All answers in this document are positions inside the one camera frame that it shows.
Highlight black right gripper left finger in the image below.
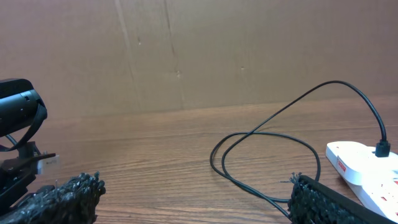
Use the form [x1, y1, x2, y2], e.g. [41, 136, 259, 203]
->
[1, 172, 106, 224]

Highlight white power strip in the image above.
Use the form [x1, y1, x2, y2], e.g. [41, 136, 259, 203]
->
[325, 141, 397, 223]

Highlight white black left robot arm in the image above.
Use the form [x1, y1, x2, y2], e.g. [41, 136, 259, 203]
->
[1, 78, 56, 215]

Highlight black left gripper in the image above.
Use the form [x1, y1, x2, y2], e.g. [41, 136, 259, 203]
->
[1, 142, 56, 215]

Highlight white charger plug adapter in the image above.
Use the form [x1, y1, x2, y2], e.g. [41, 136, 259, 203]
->
[326, 141, 397, 185]

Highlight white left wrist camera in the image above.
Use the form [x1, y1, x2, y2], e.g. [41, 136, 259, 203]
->
[37, 155, 60, 175]

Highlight black USB charger cable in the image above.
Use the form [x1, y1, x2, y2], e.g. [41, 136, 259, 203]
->
[209, 80, 391, 220]

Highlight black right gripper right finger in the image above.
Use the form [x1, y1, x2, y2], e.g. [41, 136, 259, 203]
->
[287, 173, 394, 224]

